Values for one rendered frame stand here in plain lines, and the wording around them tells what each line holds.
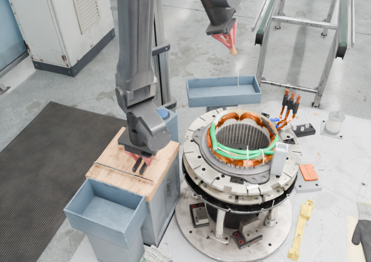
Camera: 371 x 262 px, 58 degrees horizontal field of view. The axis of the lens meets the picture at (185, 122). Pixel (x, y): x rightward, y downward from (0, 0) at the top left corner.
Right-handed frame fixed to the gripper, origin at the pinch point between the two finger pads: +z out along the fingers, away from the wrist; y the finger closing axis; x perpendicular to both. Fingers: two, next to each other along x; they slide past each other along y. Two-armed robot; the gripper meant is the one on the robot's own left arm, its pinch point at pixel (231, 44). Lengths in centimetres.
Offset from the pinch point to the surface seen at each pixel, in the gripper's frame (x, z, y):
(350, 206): -30, 58, -19
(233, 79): 7.2, 17.6, 3.1
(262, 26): 35, 58, 94
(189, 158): 0.7, 6.3, -38.9
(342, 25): -5, 79, 114
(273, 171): -19.3, 14.0, -35.5
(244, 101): 0.9, 20.3, -5.2
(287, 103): -20.6, 7.0, -18.6
